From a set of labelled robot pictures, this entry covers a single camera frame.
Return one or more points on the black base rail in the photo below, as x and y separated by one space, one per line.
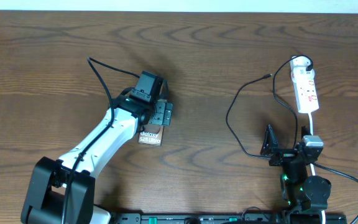
252 217

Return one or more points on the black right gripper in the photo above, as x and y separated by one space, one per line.
283 155

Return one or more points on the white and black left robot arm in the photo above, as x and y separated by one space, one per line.
62 190

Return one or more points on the bronze Galaxy smartphone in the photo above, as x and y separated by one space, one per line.
151 134

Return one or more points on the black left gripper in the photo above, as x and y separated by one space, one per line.
165 110

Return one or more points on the white power strip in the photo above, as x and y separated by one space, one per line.
302 76

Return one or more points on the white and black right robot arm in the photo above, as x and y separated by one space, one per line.
307 195

